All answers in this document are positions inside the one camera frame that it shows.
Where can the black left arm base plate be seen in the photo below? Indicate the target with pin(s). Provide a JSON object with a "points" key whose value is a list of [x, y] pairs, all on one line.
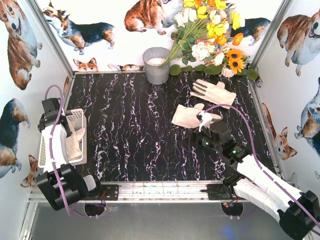
{"points": [[108, 192]]}

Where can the white glove green fingers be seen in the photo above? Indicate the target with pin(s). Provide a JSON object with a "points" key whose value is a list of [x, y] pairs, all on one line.
{"points": [[186, 117]]}

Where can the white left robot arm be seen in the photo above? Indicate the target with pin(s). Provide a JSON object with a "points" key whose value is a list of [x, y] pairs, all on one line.
{"points": [[64, 186]]}

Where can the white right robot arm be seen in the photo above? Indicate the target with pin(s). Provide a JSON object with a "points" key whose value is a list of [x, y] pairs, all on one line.
{"points": [[297, 212]]}

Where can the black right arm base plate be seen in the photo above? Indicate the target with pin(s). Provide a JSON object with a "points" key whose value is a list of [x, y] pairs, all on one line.
{"points": [[224, 190]]}

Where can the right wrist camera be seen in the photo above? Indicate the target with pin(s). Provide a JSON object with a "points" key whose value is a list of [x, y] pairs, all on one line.
{"points": [[205, 119]]}

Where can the grey metal bucket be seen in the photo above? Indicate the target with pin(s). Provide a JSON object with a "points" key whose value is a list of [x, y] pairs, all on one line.
{"points": [[155, 65]]}

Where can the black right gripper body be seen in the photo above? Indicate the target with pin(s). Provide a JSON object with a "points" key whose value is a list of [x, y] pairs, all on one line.
{"points": [[189, 139]]}

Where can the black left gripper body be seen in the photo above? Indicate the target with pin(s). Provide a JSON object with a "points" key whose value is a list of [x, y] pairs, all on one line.
{"points": [[49, 120]]}

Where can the white perforated storage basket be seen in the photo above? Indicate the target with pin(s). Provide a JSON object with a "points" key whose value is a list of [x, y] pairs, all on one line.
{"points": [[62, 149]]}

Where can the artificial flower bouquet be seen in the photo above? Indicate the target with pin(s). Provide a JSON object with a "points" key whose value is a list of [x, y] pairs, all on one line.
{"points": [[202, 29]]}

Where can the aluminium front rail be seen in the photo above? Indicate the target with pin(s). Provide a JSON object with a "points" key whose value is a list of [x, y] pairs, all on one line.
{"points": [[163, 191]]}

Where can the sunflower pot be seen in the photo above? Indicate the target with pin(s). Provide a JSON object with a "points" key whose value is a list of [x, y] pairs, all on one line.
{"points": [[235, 62]]}

